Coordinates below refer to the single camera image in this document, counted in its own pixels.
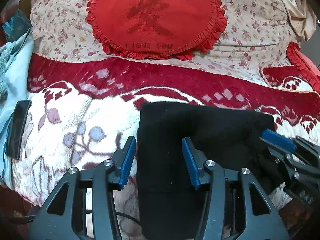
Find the teal bag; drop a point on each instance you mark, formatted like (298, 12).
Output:
(17, 26)

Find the beige curtain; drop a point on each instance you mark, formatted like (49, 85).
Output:
(301, 18)

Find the light blue fleece jacket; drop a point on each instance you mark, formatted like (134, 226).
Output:
(15, 60)

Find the red and white blanket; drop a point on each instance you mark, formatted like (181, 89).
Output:
(81, 112)

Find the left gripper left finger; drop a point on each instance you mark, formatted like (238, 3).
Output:
(123, 159)

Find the red heart-shaped pillow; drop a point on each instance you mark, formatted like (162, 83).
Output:
(156, 29)

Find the black smartphone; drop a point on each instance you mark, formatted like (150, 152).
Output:
(16, 129)

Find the floral beige quilt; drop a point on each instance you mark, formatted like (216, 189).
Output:
(233, 35)

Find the black pants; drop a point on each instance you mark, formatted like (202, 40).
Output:
(174, 141)

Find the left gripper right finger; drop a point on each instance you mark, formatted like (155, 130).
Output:
(195, 162)

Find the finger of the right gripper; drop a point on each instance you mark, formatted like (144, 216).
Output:
(278, 138)

